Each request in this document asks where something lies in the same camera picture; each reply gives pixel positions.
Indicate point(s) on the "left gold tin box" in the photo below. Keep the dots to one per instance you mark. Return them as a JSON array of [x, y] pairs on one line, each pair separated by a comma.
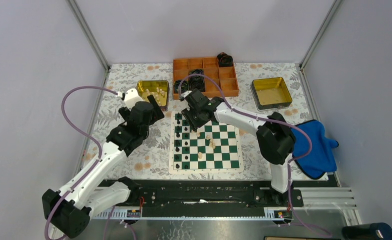
[[159, 89]]

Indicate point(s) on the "floral table mat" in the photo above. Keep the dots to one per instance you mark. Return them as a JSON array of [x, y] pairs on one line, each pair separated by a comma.
[[150, 160]]

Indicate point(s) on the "rolled dark tie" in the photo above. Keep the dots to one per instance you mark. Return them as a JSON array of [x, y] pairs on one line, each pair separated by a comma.
[[183, 87], [224, 60], [196, 82]]

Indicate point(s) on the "cream chess piece lying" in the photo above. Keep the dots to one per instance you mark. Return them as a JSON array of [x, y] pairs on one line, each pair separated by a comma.
[[212, 144]]

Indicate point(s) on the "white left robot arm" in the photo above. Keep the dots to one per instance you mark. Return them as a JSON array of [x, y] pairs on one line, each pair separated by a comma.
[[71, 207]]

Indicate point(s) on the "orange wooden compartment tray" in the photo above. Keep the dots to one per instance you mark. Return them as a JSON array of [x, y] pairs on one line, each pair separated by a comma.
[[218, 80]]

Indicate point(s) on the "green white chess board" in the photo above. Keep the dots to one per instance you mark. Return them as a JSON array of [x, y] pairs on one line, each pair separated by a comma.
[[185, 146]]

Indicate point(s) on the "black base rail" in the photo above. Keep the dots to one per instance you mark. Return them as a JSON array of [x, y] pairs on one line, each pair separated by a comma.
[[216, 198]]

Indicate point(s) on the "right gold tin box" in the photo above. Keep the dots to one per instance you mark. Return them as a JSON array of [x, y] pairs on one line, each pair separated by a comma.
[[270, 93]]

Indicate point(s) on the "dark cylinder bottle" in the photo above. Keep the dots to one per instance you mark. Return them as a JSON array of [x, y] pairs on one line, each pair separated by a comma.
[[371, 231]]

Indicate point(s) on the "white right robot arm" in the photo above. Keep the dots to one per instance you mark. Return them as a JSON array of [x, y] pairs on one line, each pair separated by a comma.
[[274, 136]]

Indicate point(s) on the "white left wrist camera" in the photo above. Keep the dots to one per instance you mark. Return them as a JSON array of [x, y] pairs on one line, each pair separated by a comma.
[[130, 97]]

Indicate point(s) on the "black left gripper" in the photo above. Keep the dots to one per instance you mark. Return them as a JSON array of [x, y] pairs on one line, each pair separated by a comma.
[[157, 114]]

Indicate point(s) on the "blue cloth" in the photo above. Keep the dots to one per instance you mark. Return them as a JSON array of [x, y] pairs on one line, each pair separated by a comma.
[[321, 159]]

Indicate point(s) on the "rolled dark tie left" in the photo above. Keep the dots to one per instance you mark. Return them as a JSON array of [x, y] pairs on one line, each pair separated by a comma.
[[183, 87]]

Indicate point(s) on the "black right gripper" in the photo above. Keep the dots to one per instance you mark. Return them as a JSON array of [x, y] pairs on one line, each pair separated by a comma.
[[186, 114]]

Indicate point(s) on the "gold tin box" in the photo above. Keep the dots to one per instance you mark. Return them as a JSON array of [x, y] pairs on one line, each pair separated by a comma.
[[270, 93], [159, 89]]

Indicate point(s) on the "aluminium frame rail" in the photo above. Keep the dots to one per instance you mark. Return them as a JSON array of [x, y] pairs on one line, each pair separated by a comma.
[[327, 198]]

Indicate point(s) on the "rolled dark tie middle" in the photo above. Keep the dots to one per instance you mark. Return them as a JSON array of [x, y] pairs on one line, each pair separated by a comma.
[[196, 82]]

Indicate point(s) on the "rolled dark tie top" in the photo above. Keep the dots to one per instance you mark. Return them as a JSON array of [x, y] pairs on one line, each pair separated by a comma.
[[224, 60]]

